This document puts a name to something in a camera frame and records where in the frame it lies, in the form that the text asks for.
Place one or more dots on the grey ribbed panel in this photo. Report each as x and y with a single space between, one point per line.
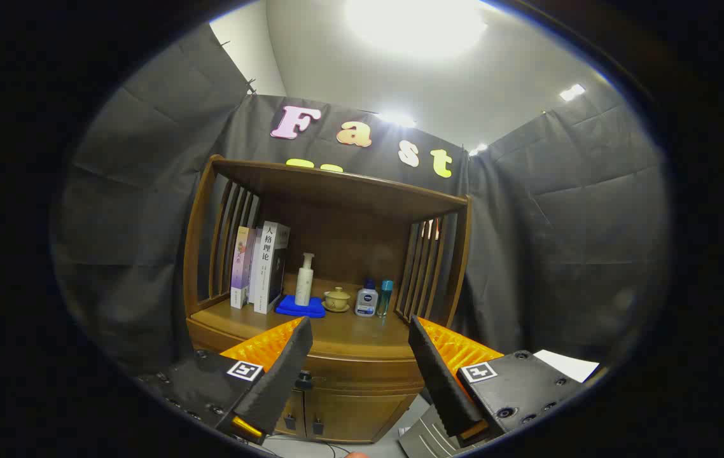
425 437

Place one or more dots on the small ceiling light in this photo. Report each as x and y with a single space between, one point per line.
572 92

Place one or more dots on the thin white book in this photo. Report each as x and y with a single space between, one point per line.
254 267

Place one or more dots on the black drawer knob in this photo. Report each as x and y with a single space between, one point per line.
303 380

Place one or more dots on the yellow saucer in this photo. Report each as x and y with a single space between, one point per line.
336 310

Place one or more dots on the slim teal bottle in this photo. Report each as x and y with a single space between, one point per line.
385 299

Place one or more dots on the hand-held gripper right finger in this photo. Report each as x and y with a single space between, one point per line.
438 375

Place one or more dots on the folded blue cloth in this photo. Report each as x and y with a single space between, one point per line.
289 308

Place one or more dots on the black backdrop cloth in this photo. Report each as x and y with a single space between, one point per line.
146 191

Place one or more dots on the white pump bottle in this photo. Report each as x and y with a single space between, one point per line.
304 286

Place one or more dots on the wooden cabinet door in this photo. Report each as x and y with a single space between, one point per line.
292 404
362 416

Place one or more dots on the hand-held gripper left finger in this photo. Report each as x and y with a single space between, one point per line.
285 372

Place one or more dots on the wooden cabinet countertop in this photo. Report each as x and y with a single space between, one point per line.
352 331

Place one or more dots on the white board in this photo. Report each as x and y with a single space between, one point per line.
565 366

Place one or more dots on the yellow lidded tea cup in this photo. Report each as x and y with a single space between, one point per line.
337 297

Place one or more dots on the lavender paperback book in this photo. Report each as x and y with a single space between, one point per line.
240 267

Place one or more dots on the thick white and black book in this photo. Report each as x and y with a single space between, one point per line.
268 267

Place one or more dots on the white bottle with blue cap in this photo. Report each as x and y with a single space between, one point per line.
366 302

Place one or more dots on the wooden cabinet drawer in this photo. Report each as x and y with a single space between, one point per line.
362 375

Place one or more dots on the brown wooden cabinet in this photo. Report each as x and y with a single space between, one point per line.
349 210

